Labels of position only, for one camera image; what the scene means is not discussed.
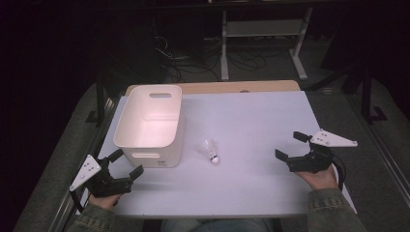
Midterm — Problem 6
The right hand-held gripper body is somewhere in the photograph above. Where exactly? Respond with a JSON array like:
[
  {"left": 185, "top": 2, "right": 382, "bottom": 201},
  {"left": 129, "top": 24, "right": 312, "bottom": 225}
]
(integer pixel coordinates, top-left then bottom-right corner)
[{"left": 285, "top": 129, "right": 358, "bottom": 173}]

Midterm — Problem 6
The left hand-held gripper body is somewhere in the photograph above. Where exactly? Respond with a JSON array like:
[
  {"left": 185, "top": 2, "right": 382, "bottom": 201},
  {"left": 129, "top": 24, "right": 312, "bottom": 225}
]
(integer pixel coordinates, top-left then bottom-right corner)
[{"left": 69, "top": 154, "right": 134, "bottom": 198}]

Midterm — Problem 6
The white plastic basket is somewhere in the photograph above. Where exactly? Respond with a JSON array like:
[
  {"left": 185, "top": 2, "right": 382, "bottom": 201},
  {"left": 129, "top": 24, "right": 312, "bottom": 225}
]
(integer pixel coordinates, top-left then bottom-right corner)
[{"left": 113, "top": 84, "right": 186, "bottom": 169}]

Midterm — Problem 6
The white shuttlecock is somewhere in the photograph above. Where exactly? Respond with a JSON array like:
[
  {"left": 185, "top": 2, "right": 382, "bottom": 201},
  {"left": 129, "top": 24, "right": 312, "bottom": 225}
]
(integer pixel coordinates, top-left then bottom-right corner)
[{"left": 198, "top": 138, "right": 220, "bottom": 165}]

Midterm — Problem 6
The person's left hand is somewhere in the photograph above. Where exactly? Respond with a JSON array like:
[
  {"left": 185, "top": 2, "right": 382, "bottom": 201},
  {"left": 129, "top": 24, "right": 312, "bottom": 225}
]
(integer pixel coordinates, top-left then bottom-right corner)
[{"left": 88, "top": 193, "right": 122, "bottom": 211}]

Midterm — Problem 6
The person's right hand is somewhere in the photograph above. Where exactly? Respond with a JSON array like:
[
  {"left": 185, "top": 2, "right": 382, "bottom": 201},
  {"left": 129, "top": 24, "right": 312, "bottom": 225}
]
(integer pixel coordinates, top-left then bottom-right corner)
[{"left": 295, "top": 165, "right": 339, "bottom": 191}]

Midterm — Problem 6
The black metal stand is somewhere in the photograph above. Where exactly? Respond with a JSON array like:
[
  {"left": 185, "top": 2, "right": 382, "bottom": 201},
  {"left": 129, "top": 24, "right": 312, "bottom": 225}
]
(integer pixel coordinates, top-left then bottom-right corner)
[
  {"left": 85, "top": 72, "right": 114, "bottom": 125},
  {"left": 306, "top": 61, "right": 389, "bottom": 125}
]

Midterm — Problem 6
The metal rail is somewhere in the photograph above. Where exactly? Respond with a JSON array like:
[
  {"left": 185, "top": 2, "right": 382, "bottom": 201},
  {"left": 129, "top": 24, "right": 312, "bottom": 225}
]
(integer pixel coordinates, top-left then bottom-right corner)
[
  {"left": 47, "top": 96, "right": 121, "bottom": 232},
  {"left": 346, "top": 96, "right": 410, "bottom": 207}
]

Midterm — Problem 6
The black gripper strap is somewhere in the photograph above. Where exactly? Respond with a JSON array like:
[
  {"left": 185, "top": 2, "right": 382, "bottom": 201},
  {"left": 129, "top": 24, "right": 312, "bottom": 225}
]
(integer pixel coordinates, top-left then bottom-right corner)
[{"left": 70, "top": 189, "right": 85, "bottom": 214}]

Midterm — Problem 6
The white metal desk frame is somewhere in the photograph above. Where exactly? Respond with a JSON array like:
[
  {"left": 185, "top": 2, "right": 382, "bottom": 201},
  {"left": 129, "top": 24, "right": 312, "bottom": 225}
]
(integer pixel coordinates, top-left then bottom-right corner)
[{"left": 220, "top": 8, "right": 313, "bottom": 81}]

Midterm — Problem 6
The tangle of floor cables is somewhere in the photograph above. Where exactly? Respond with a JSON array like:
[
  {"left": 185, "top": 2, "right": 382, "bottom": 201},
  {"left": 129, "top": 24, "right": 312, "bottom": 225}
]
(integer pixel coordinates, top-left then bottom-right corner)
[{"left": 151, "top": 35, "right": 291, "bottom": 83}]

